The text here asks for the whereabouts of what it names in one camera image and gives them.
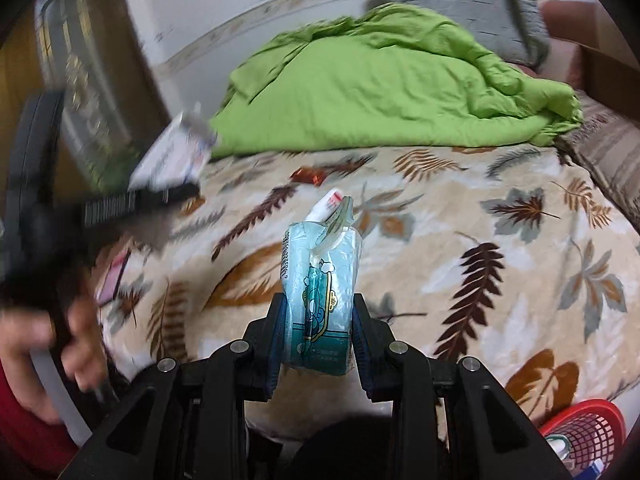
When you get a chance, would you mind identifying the green quilt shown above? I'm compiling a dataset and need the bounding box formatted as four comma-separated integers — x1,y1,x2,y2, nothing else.
207,2,584,159

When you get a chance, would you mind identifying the cardboard box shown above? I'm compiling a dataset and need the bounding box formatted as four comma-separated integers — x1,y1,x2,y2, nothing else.
541,0,640,127

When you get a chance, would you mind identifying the wooden wardrobe with glass door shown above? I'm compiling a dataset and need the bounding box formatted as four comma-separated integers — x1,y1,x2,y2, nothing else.
0,0,172,198

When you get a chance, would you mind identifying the person's left forearm red sleeve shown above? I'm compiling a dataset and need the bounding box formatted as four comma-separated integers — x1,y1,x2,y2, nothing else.
0,360,77,477

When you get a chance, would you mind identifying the small red wrapper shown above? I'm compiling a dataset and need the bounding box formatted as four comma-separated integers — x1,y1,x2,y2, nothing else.
291,167,327,187

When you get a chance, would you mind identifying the pink flat packet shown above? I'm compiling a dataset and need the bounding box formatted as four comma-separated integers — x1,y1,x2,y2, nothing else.
96,251,133,307

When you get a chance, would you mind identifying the long white box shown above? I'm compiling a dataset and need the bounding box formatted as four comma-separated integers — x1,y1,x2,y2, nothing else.
304,187,352,224

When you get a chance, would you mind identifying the white bed headboard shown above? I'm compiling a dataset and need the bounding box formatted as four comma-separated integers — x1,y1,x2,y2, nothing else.
119,0,551,78

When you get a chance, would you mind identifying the person's left hand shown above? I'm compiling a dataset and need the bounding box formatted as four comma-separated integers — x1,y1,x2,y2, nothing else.
0,296,109,424

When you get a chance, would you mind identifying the leaf printed blanket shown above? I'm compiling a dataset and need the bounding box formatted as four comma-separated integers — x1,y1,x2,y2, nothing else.
90,142,640,442

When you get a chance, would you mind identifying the teal tissue packet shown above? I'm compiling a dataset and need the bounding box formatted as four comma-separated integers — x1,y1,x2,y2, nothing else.
281,212,362,377

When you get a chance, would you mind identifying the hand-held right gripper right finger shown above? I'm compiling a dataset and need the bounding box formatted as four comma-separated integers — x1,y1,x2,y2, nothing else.
350,294,571,480

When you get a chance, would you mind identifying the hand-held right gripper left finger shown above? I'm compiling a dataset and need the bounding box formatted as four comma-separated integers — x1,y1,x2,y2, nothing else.
60,292,291,480

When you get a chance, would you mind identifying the blue and white box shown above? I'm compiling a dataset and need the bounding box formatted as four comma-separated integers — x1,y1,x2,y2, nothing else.
128,104,219,194

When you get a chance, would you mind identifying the white and green packet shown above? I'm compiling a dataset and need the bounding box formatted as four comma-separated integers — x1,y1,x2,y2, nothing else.
546,434,572,462

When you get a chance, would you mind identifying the red plastic basket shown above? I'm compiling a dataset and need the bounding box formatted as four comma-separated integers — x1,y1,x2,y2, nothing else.
539,398,629,480

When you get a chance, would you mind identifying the grey pillow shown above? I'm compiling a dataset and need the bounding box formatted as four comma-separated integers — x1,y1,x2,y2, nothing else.
366,0,552,69

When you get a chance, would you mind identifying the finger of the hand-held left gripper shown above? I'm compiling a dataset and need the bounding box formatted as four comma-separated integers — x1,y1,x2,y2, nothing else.
82,182,201,229

